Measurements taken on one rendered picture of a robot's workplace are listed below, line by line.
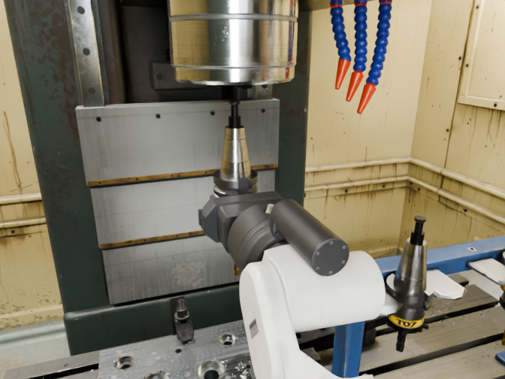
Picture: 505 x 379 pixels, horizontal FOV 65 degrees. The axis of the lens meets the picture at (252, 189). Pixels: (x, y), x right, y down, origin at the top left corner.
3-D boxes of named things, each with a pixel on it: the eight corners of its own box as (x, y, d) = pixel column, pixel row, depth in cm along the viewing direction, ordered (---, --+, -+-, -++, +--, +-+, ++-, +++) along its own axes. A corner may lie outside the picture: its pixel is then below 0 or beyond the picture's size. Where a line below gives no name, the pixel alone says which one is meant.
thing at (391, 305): (407, 313, 53) (408, 307, 53) (373, 321, 51) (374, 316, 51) (376, 284, 59) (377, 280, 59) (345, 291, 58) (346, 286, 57)
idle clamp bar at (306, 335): (385, 338, 93) (388, 316, 91) (286, 372, 83) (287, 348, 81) (371, 326, 97) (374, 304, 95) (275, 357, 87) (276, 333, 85)
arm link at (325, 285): (321, 280, 47) (378, 344, 37) (234, 292, 44) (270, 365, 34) (332, 189, 44) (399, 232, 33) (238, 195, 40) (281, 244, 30)
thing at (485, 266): (530, 283, 59) (531, 279, 59) (503, 289, 58) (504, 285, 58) (491, 261, 66) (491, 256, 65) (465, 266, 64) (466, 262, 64)
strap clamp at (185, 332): (198, 376, 82) (194, 315, 77) (181, 380, 81) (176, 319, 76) (186, 335, 94) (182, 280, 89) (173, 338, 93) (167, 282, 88)
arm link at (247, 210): (287, 173, 55) (329, 203, 44) (285, 236, 58) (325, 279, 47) (196, 183, 51) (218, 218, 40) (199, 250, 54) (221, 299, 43)
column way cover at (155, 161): (276, 277, 117) (280, 99, 99) (104, 309, 103) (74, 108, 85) (270, 269, 121) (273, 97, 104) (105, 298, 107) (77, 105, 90)
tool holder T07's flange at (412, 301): (414, 284, 61) (416, 270, 60) (440, 308, 55) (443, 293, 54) (376, 289, 59) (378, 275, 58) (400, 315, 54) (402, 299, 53)
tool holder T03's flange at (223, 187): (246, 180, 61) (246, 165, 60) (264, 194, 56) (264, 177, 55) (207, 186, 59) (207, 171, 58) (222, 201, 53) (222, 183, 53)
